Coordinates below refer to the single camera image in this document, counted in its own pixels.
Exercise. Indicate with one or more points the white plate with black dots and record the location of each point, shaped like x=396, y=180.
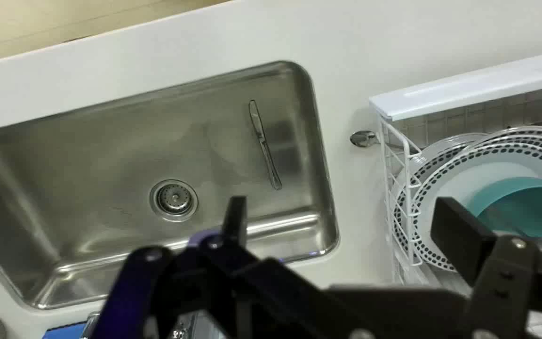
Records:
x=441, y=171

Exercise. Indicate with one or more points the small chrome round knob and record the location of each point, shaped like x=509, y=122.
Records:
x=364, y=139

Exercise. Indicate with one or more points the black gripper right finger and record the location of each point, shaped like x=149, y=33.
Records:
x=465, y=238

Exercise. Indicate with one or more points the silver table knife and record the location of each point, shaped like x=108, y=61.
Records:
x=264, y=142

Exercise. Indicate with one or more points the round metal sink drain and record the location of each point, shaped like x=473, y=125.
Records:
x=174, y=201

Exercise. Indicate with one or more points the teal bowl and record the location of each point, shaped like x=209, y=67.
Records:
x=535, y=208

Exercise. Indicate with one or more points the stainless steel sink basin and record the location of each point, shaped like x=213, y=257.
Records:
x=95, y=163

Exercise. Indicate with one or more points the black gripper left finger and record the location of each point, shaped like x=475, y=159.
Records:
x=236, y=220

